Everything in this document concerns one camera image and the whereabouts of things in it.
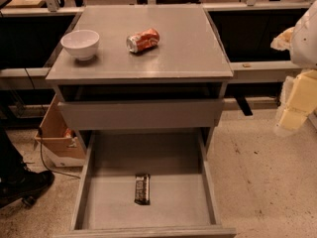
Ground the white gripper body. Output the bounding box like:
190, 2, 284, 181
280, 74, 317, 116

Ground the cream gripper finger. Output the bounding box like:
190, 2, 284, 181
273, 108, 307, 137

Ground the dark chocolate rxbar wrapper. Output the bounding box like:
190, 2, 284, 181
135, 174, 151, 205

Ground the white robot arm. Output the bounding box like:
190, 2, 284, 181
270, 1, 317, 137

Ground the open grey middle drawer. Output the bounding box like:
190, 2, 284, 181
54, 130, 236, 238

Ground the grey drawer cabinet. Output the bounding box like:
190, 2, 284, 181
45, 4, 238, 238

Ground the closed grey top drawer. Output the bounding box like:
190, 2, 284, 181
58, 99, 224, 130

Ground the crushed orange soda can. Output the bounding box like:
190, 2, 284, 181
126, 28, 159, 54

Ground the white ceramic bowl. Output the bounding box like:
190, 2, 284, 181
60, 30, 100, 60

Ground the brown cardboard box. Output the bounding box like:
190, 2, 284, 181
35, 96, 85, 168

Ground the black shoe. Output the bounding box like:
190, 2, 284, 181
0, 167, 54, 208

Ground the grey metal rail frame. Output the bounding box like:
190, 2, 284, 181
0, 2, 311, 90

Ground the black cable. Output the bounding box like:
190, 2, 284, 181
24, 67, 82, 179

